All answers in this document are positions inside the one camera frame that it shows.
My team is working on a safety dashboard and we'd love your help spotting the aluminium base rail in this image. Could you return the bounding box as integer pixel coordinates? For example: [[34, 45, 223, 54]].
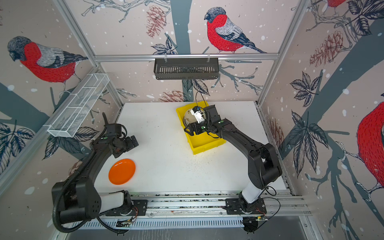
[[81, 193, 311, 230]]

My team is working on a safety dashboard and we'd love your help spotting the orange plate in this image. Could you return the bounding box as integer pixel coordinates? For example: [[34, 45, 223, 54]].
[[108, 159, 136, 185]]

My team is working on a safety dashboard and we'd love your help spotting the yellow plastic bin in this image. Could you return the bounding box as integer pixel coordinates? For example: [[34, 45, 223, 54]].
[[176, 102, 227, 155]]

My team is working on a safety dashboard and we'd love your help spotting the white wire mesh basket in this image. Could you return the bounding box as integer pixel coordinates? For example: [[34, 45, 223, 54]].
[[48, 73, 110, 138]]

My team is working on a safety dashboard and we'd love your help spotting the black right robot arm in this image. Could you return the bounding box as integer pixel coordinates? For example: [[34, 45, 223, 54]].
[[183, 105, 283, 215]]

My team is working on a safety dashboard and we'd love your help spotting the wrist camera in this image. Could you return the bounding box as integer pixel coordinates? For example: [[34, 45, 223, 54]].
[[191, 106, 207, 124], [101, 112, 123, 138]]

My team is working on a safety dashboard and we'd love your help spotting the cream plate red seal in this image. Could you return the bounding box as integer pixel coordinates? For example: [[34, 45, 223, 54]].
[[183, 109, 198, 127]]

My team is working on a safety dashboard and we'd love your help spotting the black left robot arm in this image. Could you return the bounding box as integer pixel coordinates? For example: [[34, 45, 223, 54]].
[[52, 124, 139, 233]]

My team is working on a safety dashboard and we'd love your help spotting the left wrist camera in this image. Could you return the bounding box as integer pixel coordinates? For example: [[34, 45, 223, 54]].
[[101, 112, 123, 138]]

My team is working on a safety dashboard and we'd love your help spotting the black hanging wire basket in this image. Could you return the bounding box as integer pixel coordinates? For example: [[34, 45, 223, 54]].
[[154, 58, 220, 80]]

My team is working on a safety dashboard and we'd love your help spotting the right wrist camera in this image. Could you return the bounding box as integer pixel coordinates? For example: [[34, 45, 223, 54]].
[[191, 106, 207, 124]]

